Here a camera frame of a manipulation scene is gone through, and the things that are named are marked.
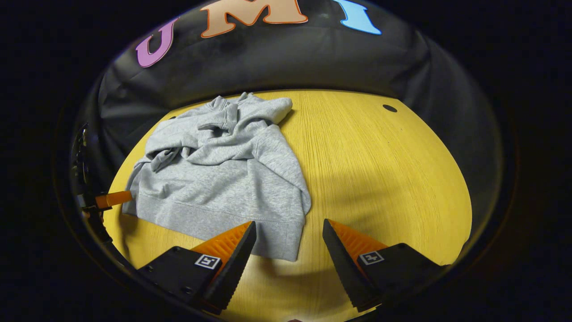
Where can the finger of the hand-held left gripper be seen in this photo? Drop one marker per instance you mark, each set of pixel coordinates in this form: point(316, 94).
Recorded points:
point(114, 199)

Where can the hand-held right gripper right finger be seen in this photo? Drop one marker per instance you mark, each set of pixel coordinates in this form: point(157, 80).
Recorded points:
point(342, 264)

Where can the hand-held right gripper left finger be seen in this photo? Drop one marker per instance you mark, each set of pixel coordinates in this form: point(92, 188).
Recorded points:
point(237, 264)

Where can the grey zip-neck sweatshirt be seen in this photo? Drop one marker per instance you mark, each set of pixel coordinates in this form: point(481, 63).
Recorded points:
point(223, 179)

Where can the black backdrop cloth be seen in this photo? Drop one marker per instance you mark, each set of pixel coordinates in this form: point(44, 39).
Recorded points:
point(277, 62)

